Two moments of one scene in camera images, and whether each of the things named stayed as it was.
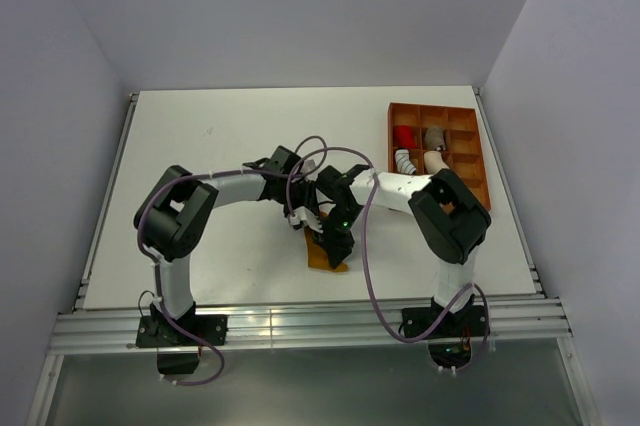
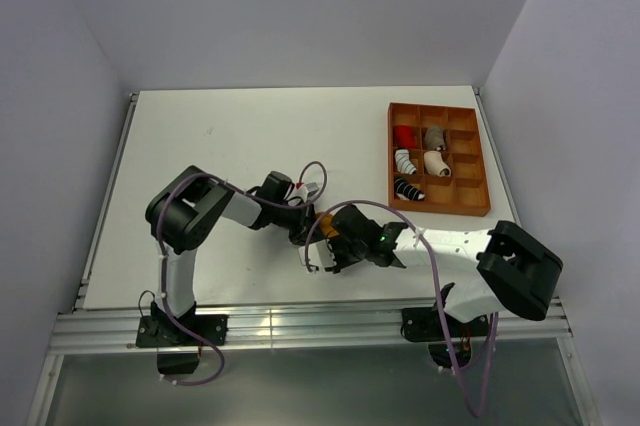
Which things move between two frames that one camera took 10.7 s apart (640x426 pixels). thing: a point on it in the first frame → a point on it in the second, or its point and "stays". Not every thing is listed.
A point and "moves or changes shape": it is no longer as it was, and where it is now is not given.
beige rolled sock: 433,162 stays
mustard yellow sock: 318,256 moves or changes shape
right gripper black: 339,247 → 340,262
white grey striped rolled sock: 403,162 stays
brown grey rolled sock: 434,138 stays
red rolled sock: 405,136 stays
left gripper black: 308,193 → 299,234
